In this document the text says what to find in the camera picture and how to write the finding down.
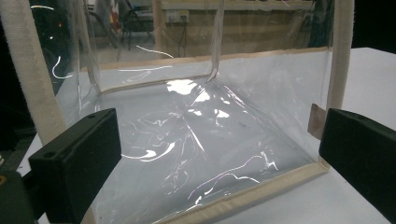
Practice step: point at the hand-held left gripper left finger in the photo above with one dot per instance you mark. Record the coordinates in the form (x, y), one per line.
(77, 161)

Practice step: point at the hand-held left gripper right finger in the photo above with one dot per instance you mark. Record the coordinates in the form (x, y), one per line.
(361, 149)

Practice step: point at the clear plastic bag beige trim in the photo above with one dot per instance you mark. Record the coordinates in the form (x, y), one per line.
(218, 124)

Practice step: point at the black chair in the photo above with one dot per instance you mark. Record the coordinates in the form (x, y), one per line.
(137, 21)

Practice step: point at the white wall socket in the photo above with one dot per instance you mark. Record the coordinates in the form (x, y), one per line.
(176, 15)

